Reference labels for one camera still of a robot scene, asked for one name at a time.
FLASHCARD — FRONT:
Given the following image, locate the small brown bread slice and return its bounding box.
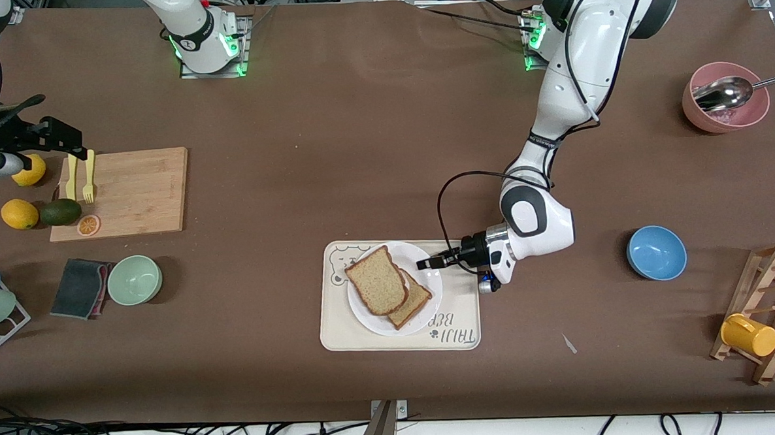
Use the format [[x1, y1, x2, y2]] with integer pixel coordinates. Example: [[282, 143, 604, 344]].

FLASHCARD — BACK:
[[384, 266, 434, 330]]

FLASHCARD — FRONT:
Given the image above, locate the large brown bread slice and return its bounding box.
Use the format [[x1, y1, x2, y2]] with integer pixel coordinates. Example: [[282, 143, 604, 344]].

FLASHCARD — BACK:
[[344, 244, 410, 317]]

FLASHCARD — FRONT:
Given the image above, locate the white round plate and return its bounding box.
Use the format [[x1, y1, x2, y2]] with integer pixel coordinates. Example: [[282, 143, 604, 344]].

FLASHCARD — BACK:
[[345, 240, 446, 340]]

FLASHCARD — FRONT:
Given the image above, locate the yellow plastic fork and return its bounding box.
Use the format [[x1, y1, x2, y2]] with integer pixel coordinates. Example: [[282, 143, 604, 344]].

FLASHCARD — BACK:
[[81, 150, 99, 204]]

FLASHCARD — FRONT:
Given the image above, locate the yellow plastic knife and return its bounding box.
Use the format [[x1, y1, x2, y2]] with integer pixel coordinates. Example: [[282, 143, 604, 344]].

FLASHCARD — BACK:
[[64, 153, 80, 201]]

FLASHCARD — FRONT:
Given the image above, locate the yellow lemon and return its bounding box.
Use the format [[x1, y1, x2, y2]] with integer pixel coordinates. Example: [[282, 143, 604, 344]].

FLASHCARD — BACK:
[[10, 154, 48, 187], [0, 198, 39, 231]]

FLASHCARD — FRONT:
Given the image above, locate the green avocado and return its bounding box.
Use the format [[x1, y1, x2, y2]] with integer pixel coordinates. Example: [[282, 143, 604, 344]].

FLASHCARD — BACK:
[[39, 197, 83, 227]]

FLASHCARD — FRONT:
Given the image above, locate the wooden cutting board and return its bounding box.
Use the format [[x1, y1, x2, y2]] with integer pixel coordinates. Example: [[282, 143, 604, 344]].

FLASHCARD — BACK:
[[46, 146, 192, 243]]

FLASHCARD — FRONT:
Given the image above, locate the cream bear print tray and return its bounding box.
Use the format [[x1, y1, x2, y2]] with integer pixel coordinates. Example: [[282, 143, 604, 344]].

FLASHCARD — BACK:
[[316, 234, 482, 357]]

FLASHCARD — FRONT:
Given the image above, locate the dark grey folded cloth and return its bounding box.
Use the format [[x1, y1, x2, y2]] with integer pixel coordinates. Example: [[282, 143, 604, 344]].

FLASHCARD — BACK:
[[48, 257, 118, 322]]

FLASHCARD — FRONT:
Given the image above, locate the pale green bowl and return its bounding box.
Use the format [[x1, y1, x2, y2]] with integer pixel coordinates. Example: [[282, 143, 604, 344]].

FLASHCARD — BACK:
[[106, 254, 164, 307]]

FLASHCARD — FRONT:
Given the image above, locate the blue bowl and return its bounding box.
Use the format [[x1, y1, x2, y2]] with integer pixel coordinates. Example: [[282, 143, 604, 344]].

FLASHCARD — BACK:
[[625, 224, 689, 282]]

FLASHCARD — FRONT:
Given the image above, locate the pink bowl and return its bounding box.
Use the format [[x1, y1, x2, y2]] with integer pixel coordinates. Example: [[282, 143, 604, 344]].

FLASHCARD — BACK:
[[680, 59, 772, 135]]

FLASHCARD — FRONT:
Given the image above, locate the yellow mug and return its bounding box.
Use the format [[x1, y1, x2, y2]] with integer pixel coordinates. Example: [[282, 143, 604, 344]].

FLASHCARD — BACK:
[[719, 312, 775, 359]]

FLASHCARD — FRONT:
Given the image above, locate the metal serving spoon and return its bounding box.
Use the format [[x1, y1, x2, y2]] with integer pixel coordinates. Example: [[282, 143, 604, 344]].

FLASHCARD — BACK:
[[692, 72, 775, 113]]

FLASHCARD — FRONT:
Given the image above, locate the wooden mug rack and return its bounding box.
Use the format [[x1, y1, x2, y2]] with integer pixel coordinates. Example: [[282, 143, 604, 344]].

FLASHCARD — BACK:
[[705, 241, 775, 388]]

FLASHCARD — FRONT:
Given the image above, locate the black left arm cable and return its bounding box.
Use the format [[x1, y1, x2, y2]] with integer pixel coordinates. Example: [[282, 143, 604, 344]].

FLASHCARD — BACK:
[[427, 0, 664, 252]]

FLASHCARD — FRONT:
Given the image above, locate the grey metal bracket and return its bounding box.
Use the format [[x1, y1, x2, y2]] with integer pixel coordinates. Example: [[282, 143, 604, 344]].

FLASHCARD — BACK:
[[350, 398, 411, 435]]

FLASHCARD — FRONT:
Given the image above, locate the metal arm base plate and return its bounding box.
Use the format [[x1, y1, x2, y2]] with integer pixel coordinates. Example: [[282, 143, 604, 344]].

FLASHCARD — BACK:
[[176, 14, 256, 81], [519, 8, 552, 74]]

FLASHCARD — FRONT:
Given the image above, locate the white wire rack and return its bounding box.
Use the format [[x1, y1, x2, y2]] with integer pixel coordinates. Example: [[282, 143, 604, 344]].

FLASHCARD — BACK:
[[0, 255, 33, 360]]

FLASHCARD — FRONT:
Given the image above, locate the black table cable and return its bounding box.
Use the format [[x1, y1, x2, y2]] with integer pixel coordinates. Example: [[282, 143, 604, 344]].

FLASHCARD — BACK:
[[413, 0, 540, 39]]

